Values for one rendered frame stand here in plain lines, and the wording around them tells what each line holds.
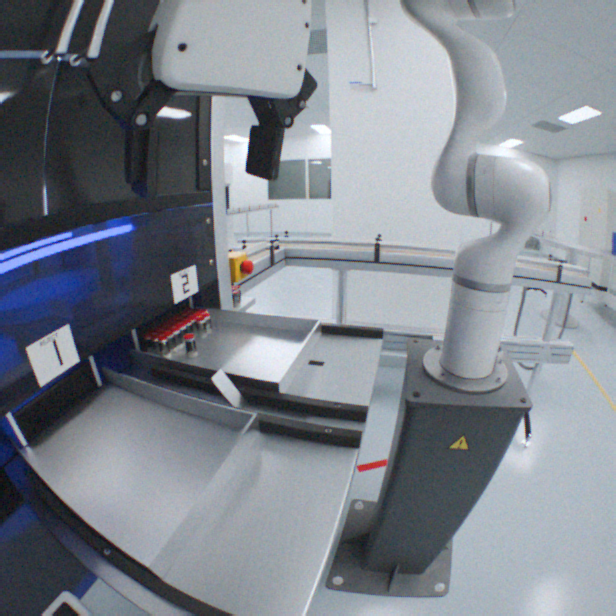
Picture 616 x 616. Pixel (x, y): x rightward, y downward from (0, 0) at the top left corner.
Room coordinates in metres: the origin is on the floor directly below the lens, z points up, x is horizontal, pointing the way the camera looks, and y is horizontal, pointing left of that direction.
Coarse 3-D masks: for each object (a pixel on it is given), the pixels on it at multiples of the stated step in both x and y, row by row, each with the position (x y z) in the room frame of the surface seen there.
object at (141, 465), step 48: (144, 384) 0.38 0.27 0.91; (48, 432) 0.25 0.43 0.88; (96, 432) 0.28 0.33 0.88; (144, 432) 0.30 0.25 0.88; (192, 432) 0.31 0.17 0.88; (240, 432) 0.32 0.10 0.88; (48, 480) 0.15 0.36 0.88; (96, 480) 0.19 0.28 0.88; (144, 480) 0.21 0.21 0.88; (192, 480) 0.22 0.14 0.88; (96, 528) 0.10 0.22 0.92; (144, 528) 0.14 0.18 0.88; (192, 528) 0.15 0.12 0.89
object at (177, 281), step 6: (186, 270) 0.61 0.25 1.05; (192, 270) 0.63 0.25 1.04; (174, 276) 0.57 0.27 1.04; (180, 276) 0.59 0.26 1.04; (192, 276) 0.63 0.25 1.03; (174, 282) 0.57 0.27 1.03; (180, 282) 0.59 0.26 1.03; (192, 282) 0.63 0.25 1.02; (174, 288) 0.57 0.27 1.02; (180, 288) 0.58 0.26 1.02; (186, 288) 0.60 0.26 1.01; (192, 288) 0.62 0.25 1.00; (174, 294) 0.56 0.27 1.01; (180, 294) 0.58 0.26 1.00; (186, 294) 0.60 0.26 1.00; (174, 300) 0.56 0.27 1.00; (180, 300) 0.58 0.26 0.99
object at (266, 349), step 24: (216, 312) 0.73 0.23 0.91; (240, 312) 0.71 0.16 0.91; (216, 336) 0.64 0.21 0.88; (240, 336) 0.64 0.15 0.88; (264, 336) 0.64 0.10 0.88; (288, 336) 0.63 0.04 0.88; (312, 336) 0.58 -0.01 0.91; (144, 360) 0.49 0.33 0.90; (168, 360) 0.47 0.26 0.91; (192, 360) 0.52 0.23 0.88; (216, 360) 0.53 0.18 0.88; (240, 360) 0.53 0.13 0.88; (264, 360) 0.53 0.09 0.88; (288, 360) 0.53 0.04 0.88; (240, 384) 0.42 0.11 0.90; (264, 384) 0.41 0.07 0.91; (288, 384) 0.44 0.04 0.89
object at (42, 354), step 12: (48, 336) 0.28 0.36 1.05; (60, 336) 0.30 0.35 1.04; (36, 348) 0.25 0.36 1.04; (48, 348) 0.27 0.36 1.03; (60, 348) 0.29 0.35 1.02; (72, 348) 0.31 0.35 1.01; (36, 360) 0.25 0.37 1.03; (48, 360) 0.27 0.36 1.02; (72, 360) 0.31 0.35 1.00; (36, 372) 0.24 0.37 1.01; (48, 372) 0.26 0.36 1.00; (60, 372) 0.28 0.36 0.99
